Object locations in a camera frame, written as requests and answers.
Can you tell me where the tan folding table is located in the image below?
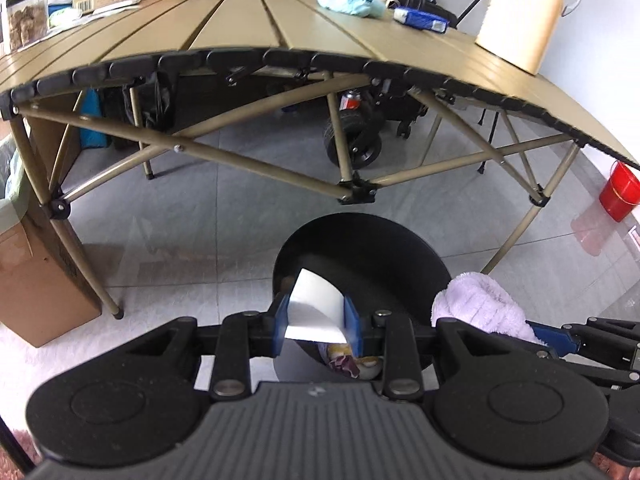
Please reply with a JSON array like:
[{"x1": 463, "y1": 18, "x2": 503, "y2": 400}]
[{"x1": 0, "y1": 0, "x2": 640, "y2": 321}]

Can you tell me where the clear snack jar black lid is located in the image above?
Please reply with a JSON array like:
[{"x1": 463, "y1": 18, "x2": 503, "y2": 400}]
[{"x1": 4, "y1": 0, "x2": 50, "y2": 52}]

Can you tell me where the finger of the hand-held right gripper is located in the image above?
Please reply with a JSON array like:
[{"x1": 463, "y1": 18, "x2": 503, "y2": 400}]
[
  {"x1": 536, "y1": 349, "x2": 640, "y2": 387},
  {"x1": 527, "y1": 316, "x2": 640, "y2": 359}
]

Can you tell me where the black trash bin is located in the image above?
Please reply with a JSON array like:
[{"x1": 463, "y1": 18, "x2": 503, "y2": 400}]
[{"x1": 272, "y1": 212, "x2": 453, "y2": 383}]

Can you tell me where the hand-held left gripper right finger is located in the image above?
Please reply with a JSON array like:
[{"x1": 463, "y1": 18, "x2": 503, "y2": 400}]
[{"x1": 344, "y1": 296, "x2": 546, "y2": 403}]

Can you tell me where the white paper piece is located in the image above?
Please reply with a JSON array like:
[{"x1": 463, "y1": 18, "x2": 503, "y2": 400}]
[{"x1": 284, "y1": 267, "x2": 347, "y2": 345}]

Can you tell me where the blue tissue packet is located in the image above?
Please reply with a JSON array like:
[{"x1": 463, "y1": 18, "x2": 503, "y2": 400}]
[{"x1": 393, "y1": 6, "x2": 449, "y2": 34}]

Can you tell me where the black plastic bag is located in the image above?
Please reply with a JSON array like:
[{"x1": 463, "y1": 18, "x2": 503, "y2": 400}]
[{"x1": 122, "y1": 74, "x2": 176, "y2": 133}]

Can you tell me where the brown cardboard box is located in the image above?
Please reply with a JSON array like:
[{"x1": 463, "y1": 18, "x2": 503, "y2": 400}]
[{"x1": 0, "y1": 125, "x2": 103, "y2": 348}]

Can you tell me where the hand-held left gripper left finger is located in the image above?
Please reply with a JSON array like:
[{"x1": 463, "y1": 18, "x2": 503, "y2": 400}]
[{"x1": 120, "y1": 294, "x2": 291, "y2": 403}]

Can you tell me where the purple satin cloth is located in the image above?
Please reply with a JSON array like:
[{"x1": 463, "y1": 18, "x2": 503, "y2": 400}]
[{"x1": 327, "y1": 345, "x2": 362, "y2": 378}]

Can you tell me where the small green bottle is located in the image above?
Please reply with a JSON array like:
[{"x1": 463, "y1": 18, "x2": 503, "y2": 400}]
[{"x1": 47, "y1": 5, "x2": 83, "y2": 28}]

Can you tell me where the cream spray bottle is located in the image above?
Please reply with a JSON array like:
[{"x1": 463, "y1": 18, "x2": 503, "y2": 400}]
[{"x1": 474, "y1": 0, "x2": 585, "y2": 77}]

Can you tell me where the teal plush cloth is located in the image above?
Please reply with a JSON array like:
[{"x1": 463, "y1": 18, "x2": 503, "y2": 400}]
[{"x1": 318, "y1": 0, "x2": 388, "y2": 18}]

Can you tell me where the blue box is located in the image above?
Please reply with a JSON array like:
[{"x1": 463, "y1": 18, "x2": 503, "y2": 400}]
[{"x1": 79, "y1": 89, "x2": 107, "y2": 150}]

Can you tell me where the green plastic bag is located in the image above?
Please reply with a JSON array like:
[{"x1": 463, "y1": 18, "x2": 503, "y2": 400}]
[{"x1": 0, "y1": 135, "x2": 31, "y2": 231}]

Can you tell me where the red bucket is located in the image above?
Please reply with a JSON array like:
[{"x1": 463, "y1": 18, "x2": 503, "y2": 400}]
[{"x1": 599, "y1": 161, "x2": 640, "y2": 223}]

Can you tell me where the lavender fluffy towel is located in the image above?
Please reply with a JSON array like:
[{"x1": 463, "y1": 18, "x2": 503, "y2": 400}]
[{"x1": 431, "y1": 271, "x2": 550, "y2": 345}]

